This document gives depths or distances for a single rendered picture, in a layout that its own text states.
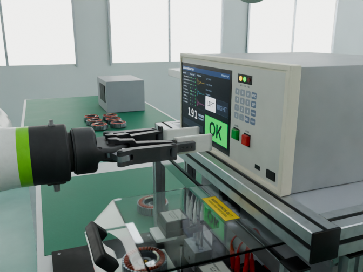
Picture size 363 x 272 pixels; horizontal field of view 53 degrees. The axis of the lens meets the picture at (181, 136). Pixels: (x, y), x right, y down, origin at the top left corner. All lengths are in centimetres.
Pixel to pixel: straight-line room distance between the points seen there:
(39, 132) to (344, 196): 48
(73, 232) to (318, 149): 87
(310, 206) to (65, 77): 488
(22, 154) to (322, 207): 44
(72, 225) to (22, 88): 412
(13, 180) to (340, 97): 51
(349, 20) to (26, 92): 551
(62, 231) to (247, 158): 77
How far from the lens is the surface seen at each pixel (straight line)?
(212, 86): 78
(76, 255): 111
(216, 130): 77
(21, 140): 57
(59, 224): 133
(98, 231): 62
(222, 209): 66
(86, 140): 58
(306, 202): 60
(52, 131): 58
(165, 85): 561
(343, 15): 736
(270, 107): 60
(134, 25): 544
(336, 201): 62
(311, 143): 61
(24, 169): 57
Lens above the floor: 136
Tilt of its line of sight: 15 degrees down
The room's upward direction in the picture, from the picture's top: straight up
